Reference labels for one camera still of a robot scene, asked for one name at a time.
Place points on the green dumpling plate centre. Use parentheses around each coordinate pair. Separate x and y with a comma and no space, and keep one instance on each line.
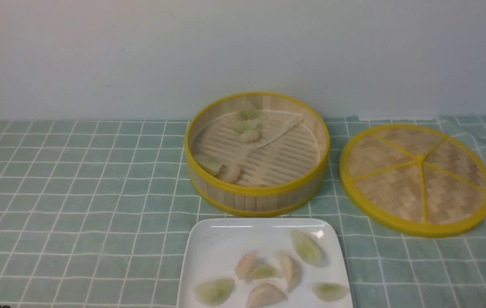
(263,271)

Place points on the pale dumpling plate bottom centre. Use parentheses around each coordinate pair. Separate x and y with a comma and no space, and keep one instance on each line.
(265,294)

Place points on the pink dumpling plate left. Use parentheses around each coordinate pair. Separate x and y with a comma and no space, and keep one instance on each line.
(246,264)

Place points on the white mesh steamer liner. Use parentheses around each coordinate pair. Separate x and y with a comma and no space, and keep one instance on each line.
(290,146)

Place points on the white square plate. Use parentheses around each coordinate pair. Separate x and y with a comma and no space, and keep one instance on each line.
(215,245)

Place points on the pale dumpling plate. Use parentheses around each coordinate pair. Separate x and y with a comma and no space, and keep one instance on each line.
(290,270)
(265,294)

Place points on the green dumpling plate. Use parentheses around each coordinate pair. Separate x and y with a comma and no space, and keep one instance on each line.
(214,292)
(307,248)
(330,292)
(263,271)

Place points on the yellow-rimmed bamboo steamer basket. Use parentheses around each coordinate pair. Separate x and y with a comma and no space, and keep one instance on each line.
(258,202)

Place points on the green dumpling plate bottom left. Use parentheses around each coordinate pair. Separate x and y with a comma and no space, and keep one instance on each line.
(214,292)

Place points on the green checked tablecloth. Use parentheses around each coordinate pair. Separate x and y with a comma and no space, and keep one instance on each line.
(98,213)

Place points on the pale green dumpling in steamer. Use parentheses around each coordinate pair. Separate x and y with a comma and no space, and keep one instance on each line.
(241,126)

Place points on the green dumpling plate bottom right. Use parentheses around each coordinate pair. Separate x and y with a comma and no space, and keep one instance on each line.
(330,292)

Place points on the pale dumpling plate centre right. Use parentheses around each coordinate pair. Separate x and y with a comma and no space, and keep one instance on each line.
(290,270)

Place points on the woven bamboo steamer lid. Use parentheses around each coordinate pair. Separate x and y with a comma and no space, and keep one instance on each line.
(414,180)

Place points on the green dumpling plate top right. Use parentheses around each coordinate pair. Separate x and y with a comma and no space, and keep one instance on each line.
(307,248)

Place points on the green dumpling at steamer back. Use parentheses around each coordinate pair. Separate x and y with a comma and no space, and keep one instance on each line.
(249,112)

